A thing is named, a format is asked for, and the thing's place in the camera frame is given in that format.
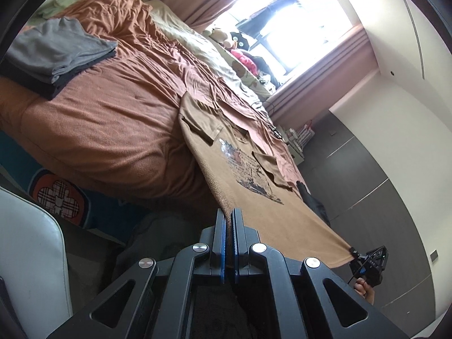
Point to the folded grey clothes stack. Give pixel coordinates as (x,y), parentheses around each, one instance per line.
(45,58)

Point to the beige teddy bear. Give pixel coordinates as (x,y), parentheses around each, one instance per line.
(221,37)

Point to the pink plush toy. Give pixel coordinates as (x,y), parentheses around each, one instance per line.
(246,61)

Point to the folded black garment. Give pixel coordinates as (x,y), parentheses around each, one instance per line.
(313,204)

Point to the person right hand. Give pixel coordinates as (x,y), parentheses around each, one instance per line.
(365,290)

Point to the right pink curtain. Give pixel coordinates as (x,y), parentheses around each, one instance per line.
(312,93)

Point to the white rack on cabinet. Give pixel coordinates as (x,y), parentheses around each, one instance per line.
(303,135)

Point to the brown printed t-shirt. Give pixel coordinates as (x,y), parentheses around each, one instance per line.
(240,175)

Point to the beige bed sheet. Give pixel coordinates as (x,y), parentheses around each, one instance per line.
(200,46)

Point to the bear print pillow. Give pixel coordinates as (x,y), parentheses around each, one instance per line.
(261,84)

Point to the black frame on bed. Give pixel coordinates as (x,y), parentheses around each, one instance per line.
(275,132)

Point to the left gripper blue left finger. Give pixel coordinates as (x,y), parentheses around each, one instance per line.
(212,265)

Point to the dark hanging garment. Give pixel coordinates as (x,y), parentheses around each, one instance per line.
(256,22)

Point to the white bedside cabinet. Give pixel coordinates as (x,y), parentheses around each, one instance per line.
(293,142)

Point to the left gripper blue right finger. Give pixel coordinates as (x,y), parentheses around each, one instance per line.
(249,260)

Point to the black owl plush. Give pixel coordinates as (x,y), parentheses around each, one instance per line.
(239,41)

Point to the rust orange bed blanket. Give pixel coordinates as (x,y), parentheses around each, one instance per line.
(114,128)

